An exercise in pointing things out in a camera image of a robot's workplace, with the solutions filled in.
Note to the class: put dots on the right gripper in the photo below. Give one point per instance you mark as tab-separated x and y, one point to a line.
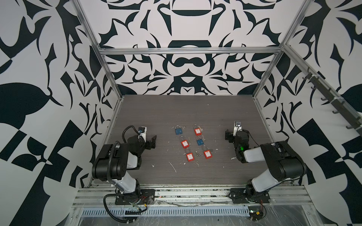
231	135

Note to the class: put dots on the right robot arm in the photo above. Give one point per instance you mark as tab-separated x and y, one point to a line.
283	163

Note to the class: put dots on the white slotted cable duct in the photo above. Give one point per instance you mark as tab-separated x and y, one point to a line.
242	211

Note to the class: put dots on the red padlock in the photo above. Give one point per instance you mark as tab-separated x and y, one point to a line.
184	142
197	130
189	155
207	152

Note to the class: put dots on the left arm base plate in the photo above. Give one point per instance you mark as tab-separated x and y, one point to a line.
143	196

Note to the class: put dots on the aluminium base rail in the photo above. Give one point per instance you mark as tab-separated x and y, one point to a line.
194	194

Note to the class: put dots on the black hook rail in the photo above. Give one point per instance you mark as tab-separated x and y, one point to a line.
331	96

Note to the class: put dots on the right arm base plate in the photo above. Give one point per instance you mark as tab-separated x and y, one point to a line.
248	195

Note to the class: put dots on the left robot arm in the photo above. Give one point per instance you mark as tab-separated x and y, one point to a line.
114	160

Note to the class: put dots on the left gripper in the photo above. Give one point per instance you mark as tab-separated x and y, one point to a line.
148	145

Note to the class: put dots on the small electronics board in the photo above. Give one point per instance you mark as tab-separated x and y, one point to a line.
257	213

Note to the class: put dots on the blue padlock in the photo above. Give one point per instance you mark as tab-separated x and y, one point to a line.
178	130
200	141

